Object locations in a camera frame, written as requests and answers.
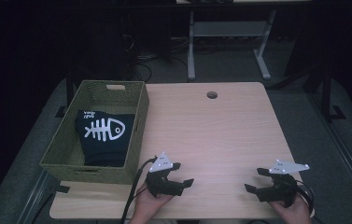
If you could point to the person's left hand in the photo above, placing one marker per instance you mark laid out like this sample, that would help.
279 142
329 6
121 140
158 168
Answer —
147 205

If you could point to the grey metal desk frame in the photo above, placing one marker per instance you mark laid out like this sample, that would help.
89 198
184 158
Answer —
226 29

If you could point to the dark fish skeleton print shirt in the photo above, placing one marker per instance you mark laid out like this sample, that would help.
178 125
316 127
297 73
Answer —
106 140

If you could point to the aluminium floor rail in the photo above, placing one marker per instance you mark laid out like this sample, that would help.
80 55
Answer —
33 199
344 149

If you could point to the dark tape strip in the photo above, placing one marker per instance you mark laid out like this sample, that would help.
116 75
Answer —
62 188

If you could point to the person's right hand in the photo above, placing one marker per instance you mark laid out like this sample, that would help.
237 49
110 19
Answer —
293 213

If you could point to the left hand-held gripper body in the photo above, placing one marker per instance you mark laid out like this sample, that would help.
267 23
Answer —
164 183

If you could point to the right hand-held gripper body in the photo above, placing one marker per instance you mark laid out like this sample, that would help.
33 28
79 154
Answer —
281 188

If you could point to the green woven basket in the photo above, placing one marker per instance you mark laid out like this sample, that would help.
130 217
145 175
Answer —
102 146

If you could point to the black stand with foot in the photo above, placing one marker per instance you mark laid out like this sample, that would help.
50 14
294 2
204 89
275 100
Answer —
327 93
68 93

